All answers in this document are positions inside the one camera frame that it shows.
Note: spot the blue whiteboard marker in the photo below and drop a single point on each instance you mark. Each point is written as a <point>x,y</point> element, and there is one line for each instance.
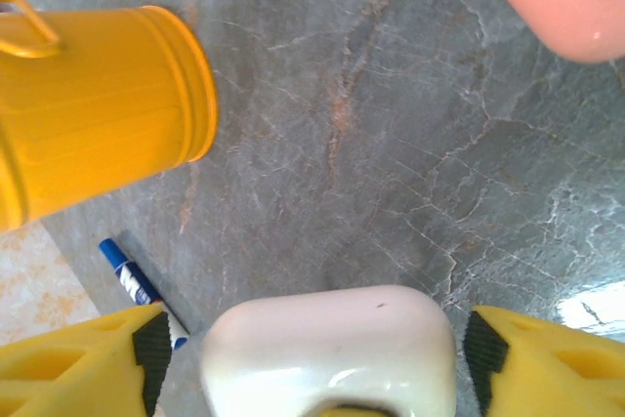
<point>129,278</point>

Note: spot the yellow metal pen cup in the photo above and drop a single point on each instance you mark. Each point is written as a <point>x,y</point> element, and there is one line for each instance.
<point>97,109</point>

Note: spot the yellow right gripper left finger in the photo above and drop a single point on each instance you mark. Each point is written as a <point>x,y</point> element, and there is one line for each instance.
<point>63,373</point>

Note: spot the pink eraser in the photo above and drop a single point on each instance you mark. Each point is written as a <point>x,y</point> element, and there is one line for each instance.
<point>561,2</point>

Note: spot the white earbuds charging case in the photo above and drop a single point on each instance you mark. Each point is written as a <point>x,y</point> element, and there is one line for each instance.
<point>332,353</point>

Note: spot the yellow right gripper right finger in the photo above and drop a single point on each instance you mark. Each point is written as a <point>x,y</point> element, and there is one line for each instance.
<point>561,373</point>

